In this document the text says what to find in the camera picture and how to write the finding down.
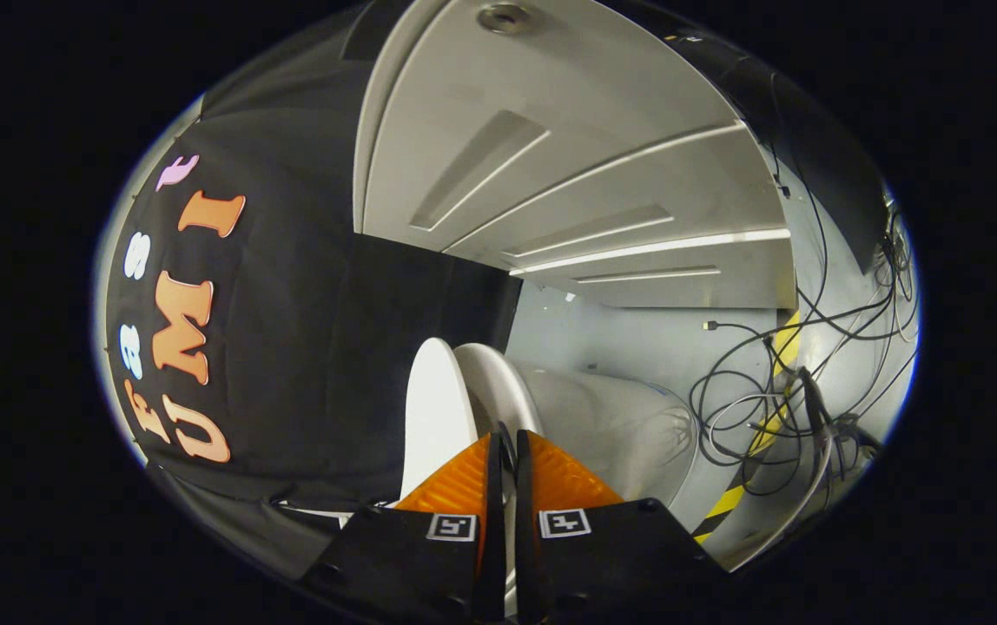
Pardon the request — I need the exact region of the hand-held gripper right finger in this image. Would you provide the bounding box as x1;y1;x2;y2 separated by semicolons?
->
513;429;730;625

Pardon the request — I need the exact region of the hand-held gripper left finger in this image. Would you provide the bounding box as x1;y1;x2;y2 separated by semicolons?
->
294;431;509;625

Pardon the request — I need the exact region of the white toilet seat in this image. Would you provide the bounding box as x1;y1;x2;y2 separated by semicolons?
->
453;343;545;444

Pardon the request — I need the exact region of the yellow black hazard tape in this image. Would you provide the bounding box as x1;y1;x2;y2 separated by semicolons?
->
694;308;803;544

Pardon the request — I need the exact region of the round metal fitting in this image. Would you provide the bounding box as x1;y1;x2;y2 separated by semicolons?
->
477;3;534;36

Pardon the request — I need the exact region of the tangle of black cables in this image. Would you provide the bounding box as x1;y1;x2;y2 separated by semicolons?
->
690;52;921;522

